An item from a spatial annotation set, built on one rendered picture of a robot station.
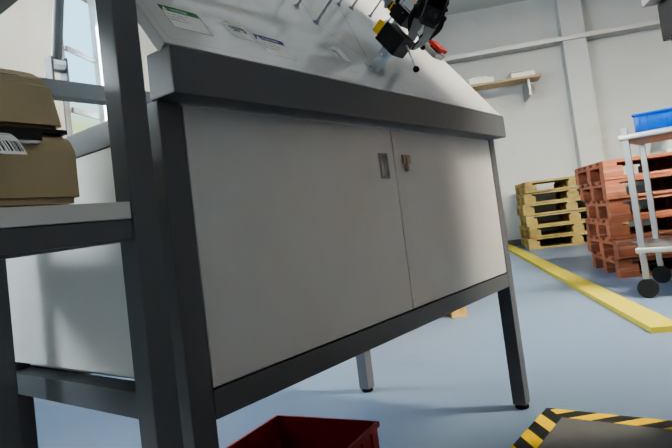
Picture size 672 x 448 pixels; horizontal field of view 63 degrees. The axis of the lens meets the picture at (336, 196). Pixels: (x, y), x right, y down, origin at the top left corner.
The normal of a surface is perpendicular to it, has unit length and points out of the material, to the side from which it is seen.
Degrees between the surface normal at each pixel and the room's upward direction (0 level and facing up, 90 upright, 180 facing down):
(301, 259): 90
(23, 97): 72
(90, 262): 90
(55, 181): 90
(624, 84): 90
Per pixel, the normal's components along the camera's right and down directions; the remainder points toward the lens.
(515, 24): -0.18, -0.03
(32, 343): -0.61, 0.04
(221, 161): 0.78, -0.13
